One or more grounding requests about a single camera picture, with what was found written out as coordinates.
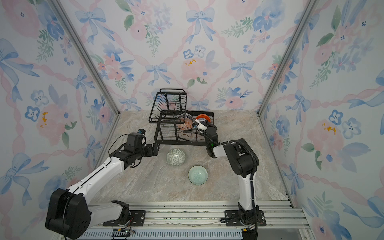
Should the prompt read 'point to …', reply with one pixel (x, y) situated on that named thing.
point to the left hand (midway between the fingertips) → (153, 146)
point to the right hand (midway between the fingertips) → (209, 119)
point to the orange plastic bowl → (202, 117)
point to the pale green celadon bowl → (198, 175)
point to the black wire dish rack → (169, 111)
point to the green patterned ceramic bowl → (175, 157)
